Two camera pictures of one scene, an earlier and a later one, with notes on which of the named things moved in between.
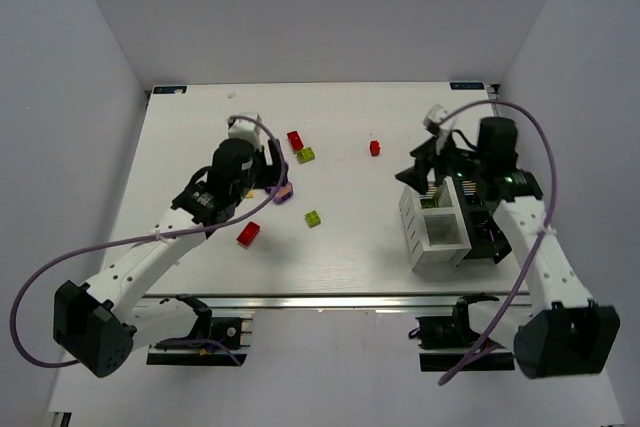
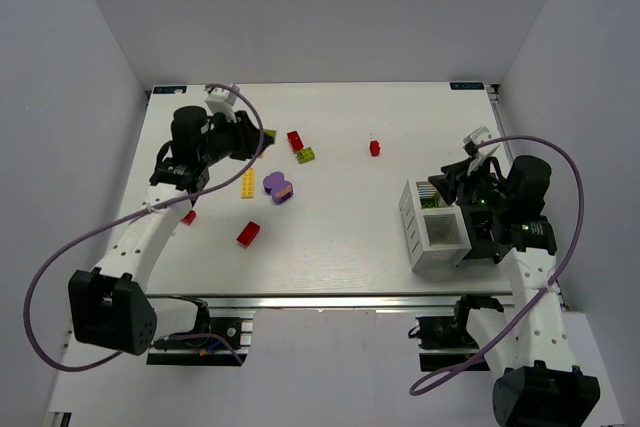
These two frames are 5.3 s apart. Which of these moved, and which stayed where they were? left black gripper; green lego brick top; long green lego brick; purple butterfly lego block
Moved: left black gripper
Stayed: long green lego brick; green lego brick top; purple butterfly lego block
